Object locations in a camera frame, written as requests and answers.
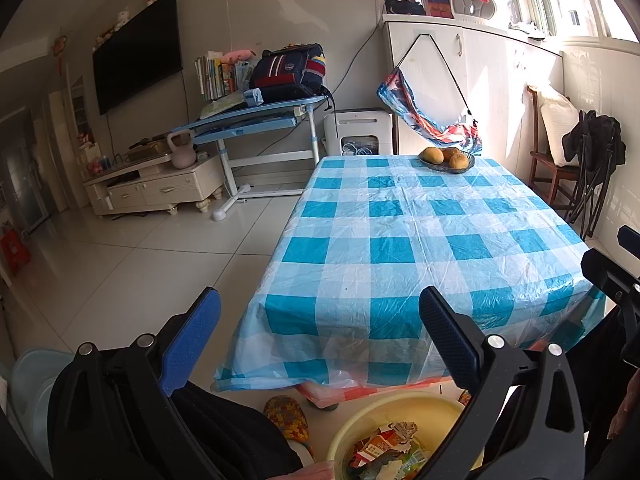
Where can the pink plush toy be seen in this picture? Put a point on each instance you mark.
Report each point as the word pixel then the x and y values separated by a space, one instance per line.
pixel 237 55

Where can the pink kettlebell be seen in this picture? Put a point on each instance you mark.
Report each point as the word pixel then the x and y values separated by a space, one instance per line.
pixel 182 157

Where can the wooden chair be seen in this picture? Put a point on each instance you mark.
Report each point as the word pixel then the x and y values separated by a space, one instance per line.
pixel 542 165

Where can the red snack bag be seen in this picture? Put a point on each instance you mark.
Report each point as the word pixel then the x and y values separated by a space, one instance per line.
pixel 372 452

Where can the red knot wall ornament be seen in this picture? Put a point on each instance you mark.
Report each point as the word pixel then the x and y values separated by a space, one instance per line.
pixel 59 46

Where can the patterned slipper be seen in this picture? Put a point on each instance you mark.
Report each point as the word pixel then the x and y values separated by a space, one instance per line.
pixel 464 399
pixel 287 420

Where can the light blue plastic stool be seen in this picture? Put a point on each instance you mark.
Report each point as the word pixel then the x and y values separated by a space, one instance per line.
pixel 35 375

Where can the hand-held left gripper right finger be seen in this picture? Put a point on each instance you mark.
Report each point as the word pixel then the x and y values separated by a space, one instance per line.
pixel 450 340

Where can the pink plastic bag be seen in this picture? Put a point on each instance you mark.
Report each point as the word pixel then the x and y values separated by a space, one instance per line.
pixel 325 395

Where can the black bag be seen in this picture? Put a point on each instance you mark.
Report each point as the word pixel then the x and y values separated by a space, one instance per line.
pixel 402 7

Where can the light blue desk container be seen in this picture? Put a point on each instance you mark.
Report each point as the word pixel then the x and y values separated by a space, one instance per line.
pixel 252 96

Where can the person's black pants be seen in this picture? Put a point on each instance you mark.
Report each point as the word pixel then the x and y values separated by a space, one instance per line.
pixel 235 435

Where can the dark fruit bowl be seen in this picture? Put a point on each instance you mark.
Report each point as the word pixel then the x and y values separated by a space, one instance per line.
pixel 440 167

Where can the black wall television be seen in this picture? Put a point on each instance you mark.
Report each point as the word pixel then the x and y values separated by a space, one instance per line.
pixel 135 55

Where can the colourful hanging bag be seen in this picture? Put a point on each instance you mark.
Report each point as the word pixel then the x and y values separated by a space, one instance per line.
pixel 425 120

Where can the white air purifier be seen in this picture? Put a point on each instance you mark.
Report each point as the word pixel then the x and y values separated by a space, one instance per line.
pixel 357 122

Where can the white cushion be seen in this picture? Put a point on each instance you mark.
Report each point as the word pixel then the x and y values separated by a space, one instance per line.
pixel 560 130

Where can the red box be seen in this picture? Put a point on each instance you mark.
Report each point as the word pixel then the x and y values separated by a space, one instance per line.
pixel 437 5

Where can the row of books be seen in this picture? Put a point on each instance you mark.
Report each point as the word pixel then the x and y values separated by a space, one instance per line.
pixel 212 77

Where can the red plastic stool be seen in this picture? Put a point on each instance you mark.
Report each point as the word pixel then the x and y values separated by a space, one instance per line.
pixel 15 255

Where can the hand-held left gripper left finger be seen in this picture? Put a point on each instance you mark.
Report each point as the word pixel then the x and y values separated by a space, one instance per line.
pixel 192 340

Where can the blue study desk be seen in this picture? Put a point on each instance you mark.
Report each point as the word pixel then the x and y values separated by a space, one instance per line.
pixel 250 110

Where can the black folding chair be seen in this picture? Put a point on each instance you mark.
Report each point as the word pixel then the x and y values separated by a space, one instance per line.
pixel 595 140

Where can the person's right hand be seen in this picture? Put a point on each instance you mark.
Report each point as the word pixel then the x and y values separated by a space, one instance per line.
pixel 627 410

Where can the yellow plastic basin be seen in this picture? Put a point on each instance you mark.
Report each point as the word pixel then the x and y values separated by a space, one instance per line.
pixel 380 410

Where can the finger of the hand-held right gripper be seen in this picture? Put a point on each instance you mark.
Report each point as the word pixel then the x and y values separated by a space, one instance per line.
pixel 612 277
pixel 631 239

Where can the brown tray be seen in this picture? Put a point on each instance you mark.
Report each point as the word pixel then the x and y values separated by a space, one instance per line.
pixel 147 149

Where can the cream television cabinet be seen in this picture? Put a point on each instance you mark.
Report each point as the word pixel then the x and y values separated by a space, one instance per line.
pixel 160 187

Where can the dark blue backpack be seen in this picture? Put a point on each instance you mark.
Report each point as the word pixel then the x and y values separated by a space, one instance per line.
pixel 287 72

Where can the blue checked tablecloth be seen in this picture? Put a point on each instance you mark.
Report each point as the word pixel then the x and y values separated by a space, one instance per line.
pixel 400 260

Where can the window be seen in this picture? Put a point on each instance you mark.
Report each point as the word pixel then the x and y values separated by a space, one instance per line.
pixel 575 0

